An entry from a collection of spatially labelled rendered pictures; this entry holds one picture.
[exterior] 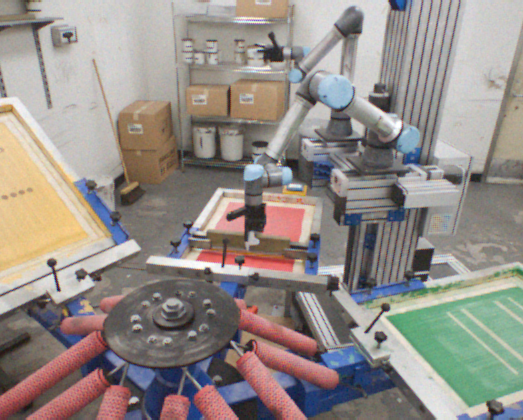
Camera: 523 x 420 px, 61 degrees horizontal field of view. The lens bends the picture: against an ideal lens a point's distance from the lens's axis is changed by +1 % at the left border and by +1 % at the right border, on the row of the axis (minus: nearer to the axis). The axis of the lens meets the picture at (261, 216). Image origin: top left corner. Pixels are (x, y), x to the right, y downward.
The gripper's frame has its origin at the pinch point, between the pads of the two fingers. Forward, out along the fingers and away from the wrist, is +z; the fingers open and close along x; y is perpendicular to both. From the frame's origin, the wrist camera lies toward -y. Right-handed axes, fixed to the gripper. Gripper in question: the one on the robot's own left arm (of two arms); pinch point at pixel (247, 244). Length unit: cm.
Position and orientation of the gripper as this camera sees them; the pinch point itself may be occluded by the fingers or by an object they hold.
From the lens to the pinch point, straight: 188.8
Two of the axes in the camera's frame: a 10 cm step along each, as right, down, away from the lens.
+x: 1.7, -4.4, 8.8
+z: -0.3, 8.9, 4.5
